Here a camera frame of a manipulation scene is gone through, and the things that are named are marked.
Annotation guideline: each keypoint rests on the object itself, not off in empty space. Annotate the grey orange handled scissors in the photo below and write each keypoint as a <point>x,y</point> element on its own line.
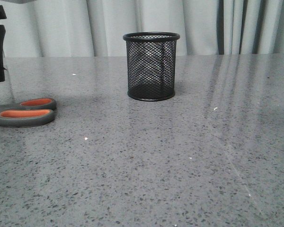
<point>29,113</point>

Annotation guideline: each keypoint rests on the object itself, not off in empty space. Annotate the black mesh pen bucket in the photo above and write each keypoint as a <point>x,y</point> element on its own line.
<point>151,60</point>

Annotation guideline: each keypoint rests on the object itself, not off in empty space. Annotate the pale grey curtain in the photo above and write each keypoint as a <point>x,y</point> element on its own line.
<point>83,28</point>

